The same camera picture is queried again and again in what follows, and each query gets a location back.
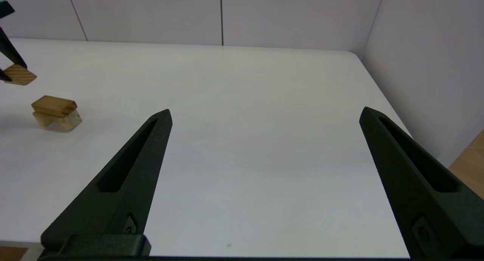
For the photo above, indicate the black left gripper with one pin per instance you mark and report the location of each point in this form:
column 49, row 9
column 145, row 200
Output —
column 5, row 9

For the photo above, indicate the triangular wooden building block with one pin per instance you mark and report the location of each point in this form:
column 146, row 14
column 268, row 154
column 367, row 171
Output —
column 22, row 76

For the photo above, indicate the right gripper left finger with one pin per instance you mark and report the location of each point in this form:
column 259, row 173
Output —
column 124, row 185

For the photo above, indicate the arched wooden building block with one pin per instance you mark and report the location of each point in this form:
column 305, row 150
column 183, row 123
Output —
column 68, row 121

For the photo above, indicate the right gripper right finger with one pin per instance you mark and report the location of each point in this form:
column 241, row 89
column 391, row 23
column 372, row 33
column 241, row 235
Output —
column 427, row 193

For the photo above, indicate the rectangular wooden building block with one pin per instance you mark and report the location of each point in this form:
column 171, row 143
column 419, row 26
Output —
column 53, row 102

